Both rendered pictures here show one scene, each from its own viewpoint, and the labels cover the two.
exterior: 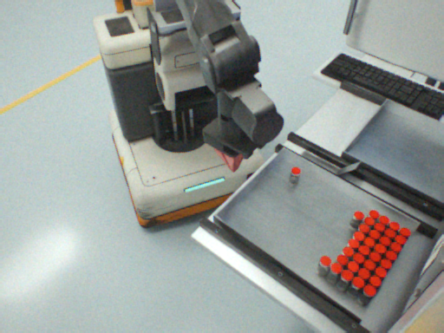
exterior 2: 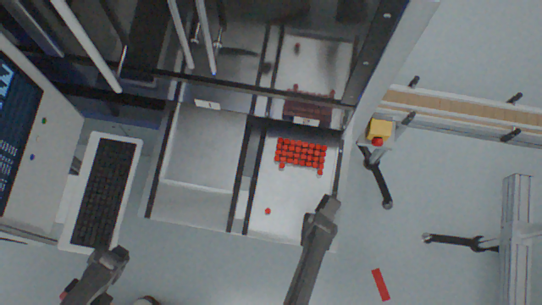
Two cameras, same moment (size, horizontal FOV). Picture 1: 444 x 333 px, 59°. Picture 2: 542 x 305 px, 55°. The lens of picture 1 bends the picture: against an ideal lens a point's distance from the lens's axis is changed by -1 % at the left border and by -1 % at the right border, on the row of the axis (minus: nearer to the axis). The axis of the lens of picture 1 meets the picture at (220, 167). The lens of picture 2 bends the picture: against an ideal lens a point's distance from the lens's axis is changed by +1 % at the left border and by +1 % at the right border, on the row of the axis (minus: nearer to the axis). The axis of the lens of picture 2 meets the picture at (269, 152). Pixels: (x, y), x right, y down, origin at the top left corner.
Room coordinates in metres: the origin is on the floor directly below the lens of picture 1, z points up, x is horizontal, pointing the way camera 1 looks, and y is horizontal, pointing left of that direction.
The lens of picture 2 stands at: (0.74, 0.07, 2.66)
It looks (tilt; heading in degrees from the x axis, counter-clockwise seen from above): 74 degrees down; 238
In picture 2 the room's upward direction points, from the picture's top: 3 degrees clockwise
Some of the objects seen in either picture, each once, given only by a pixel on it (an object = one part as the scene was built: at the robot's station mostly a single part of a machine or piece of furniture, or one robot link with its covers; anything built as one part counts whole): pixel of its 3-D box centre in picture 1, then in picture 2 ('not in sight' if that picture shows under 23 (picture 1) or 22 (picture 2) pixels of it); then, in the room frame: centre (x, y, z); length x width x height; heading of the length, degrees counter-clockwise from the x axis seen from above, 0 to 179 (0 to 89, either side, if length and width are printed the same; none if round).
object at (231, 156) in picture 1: (230, 150); not in sight; (0.52, -0.02, 1.06); 0.07 x 0.07 x 0.09; 50
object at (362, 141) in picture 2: not in sight; (377, 129); (0.08, -0.24, 0.87); 0.14 x 0.13 x 0.02; 51
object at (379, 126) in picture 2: not in sight; (378, 128); (0.12, -0.22, 0.99); 0.08 x 0.07 x 0.07; 51
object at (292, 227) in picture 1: (315, 224); (294, 188); (0.46, -0.20, 0.90); 0.34 x 0.26 x 0.04; 50
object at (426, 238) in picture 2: not in sight; (475, 245); (-0.31, 0.36, 0.07); 0.50 x 0.08 x 0.14; 141
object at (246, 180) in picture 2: (328, 159); (242, 196); (0.64, -0.25, 0.91); 0.14 x 0.03 x 0.06; 51
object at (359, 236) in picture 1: (353, 245); (298, 163); (0.41, -0.26, 0.90); 0.18 x 0.02 x 0.05; 140
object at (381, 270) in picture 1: (384, 264); (301, 146); (0.36, -0.32, 0.90); 0.18 x 0.02 x 0.05; 140
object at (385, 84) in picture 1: (384, 83); (103, 191); (1.06, -0.54, 0.82); 0.40 x 0.14 x 0.02; 50
